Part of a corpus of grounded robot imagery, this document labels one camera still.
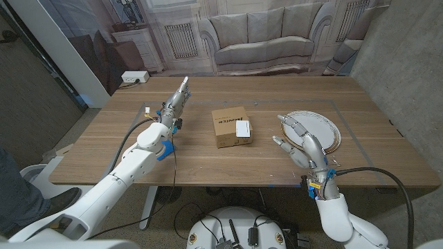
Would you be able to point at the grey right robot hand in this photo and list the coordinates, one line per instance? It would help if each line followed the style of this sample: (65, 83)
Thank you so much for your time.
(315, 152)

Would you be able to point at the dark shoe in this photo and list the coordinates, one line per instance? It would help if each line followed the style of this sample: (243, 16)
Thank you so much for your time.
(62, 200)

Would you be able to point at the person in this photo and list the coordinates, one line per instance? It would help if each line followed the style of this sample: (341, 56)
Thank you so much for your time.
(17, 197)

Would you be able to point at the brown cardboard box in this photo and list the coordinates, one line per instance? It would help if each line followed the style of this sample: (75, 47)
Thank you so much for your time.
(225, 131)

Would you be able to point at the white power strip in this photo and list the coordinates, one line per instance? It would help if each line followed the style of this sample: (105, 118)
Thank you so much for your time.
(135, 76)

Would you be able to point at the black antenna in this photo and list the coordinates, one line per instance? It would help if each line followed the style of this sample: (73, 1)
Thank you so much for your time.
(234, 233)

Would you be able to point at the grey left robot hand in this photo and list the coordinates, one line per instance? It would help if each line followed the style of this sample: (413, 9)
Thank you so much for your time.
(174, 105)

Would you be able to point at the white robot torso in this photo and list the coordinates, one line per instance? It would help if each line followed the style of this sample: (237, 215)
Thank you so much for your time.
(235, 224)

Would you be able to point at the black floor fan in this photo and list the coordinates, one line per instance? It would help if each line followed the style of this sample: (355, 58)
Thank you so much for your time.
(168, 194)

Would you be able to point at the gold-rimmed white paper plate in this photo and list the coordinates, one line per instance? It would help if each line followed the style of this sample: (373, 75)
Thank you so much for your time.
(315, 126)

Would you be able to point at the white card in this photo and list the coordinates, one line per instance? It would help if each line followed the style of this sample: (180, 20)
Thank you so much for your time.
(243, 128)

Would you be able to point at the black adapter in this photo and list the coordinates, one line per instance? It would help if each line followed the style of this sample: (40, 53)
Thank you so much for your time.
(253, 237)

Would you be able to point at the printed living room backdrop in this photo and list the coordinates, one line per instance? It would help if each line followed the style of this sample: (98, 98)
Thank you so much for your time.
(263, 34)

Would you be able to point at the clear plastic piece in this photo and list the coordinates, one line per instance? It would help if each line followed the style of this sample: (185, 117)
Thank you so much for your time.
(335, 161)

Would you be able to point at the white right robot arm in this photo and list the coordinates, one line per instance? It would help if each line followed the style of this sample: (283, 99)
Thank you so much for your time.
(335, 221)

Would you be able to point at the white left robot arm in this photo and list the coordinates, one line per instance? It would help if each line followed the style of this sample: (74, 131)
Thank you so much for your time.
(104, 193)

